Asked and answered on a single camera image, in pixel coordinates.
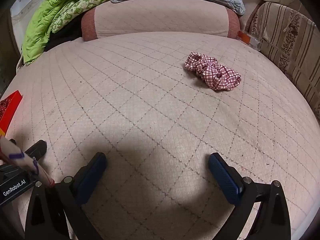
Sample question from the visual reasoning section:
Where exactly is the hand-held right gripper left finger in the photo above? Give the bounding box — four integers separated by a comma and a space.
25, 152, 107, 240

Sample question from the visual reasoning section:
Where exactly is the red white plaid scrunchie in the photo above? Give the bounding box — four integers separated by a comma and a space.
185, 52, 242, 91

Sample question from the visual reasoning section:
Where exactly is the pink bolster pillow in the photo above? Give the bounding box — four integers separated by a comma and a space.
81, 0, 241, 42

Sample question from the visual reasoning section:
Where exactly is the green quilt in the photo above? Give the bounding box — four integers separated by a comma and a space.
22, 0, 137, 65

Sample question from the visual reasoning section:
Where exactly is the red tray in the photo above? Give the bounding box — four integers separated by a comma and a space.
0, 90, 23, 136

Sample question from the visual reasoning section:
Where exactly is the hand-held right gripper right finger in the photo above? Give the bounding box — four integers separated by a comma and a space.
209, 152, 292, 240

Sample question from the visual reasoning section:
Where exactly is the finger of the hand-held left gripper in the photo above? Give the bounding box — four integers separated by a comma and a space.
25, 141, 47, 160

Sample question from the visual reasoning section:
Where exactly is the beige stick with blue marks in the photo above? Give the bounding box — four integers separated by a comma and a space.
0, 135, 55, 188

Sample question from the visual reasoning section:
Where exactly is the striped floral cushion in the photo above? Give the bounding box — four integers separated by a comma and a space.
246, 2, 320, 120

